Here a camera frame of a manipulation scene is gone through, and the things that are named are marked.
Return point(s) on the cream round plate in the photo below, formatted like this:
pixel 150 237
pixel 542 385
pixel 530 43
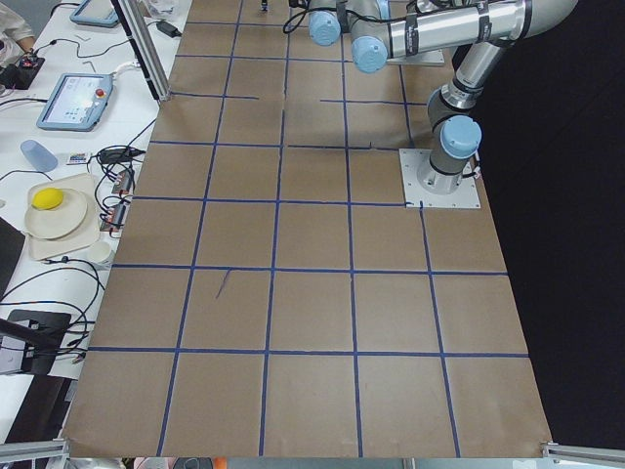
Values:
pixel 61 221

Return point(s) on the brown paper table mat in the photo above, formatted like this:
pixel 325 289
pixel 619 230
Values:
pixel 273 294

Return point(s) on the blue teach pendant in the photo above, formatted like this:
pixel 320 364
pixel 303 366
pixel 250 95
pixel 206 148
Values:
pixel 77 103
pixel 98 13

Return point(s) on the white paper cup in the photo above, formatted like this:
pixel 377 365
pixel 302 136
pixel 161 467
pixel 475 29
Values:
pixel 101 254

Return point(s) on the translucent blue plastic cup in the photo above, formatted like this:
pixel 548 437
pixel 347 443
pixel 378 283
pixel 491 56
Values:
pixel 38 156

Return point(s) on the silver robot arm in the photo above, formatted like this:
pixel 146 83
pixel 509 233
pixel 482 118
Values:
pixel 426 29

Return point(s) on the blue teach pendant near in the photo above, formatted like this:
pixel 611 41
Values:
pixel 77 103

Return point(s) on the blue teach pendant far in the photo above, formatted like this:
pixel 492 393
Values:
pixel 98 13

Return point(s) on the aluminium frame post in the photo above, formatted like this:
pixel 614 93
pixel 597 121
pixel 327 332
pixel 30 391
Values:
pixel 136 30

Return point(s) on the black power adapter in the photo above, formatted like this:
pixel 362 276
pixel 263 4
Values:
pixel 168 29

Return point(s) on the black red device box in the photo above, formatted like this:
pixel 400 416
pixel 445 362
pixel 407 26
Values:
pixel 19 76

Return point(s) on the cream rectangular tray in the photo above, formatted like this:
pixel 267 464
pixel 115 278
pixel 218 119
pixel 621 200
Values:
pixel 86 234

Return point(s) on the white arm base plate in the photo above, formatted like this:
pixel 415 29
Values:
pixel 425 187

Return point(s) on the yellow lemon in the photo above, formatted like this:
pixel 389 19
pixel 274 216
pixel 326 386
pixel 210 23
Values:
pixel 47 199

